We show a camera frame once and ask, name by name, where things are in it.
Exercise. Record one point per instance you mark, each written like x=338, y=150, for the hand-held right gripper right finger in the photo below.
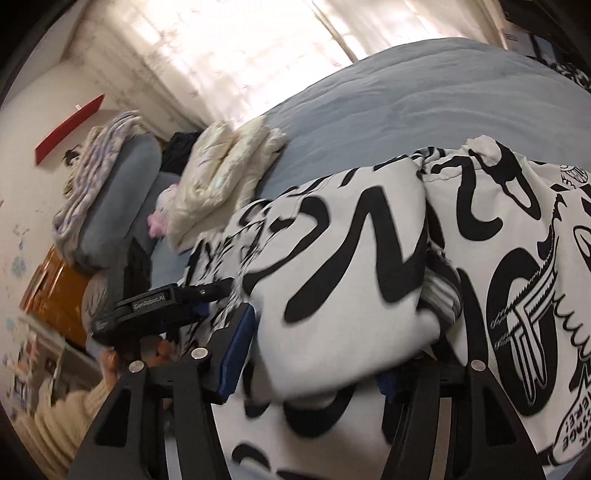
x=387, y=384

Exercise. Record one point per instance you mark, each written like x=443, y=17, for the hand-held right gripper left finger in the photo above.
x=236, y=346

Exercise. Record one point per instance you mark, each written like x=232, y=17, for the floral purple quilt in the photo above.
x=87, y=180

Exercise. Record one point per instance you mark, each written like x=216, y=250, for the cream puffer jacket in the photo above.
x=221, y=180

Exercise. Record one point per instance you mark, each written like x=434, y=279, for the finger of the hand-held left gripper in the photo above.
x=205, y=290
x=199, y=308

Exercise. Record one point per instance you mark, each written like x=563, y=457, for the folded grey blue blanket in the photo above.
x=124, y=198

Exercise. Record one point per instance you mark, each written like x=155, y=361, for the white pink cat plush toy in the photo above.
x=158, y=222

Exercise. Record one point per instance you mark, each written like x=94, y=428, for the taupe cloth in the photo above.
x=97, y=300

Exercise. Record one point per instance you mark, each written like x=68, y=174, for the white patterned curtain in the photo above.
x=231, y=50

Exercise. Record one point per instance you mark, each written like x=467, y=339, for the red wall shelf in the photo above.
x=64, y=134

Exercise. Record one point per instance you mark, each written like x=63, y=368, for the black cloth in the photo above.
x=182, y=147

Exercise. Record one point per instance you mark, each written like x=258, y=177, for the dark cloth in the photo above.
x=570, y=74

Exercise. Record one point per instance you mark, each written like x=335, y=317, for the person's left hand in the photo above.
x=162, y=353

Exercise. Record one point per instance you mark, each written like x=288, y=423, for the orange wooden headboard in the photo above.
x=55, y=295

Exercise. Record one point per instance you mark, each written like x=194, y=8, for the white black printed hoodie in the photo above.
x=351, y=258

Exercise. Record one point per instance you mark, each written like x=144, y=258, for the white shelf unit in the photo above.
x=51, y=369

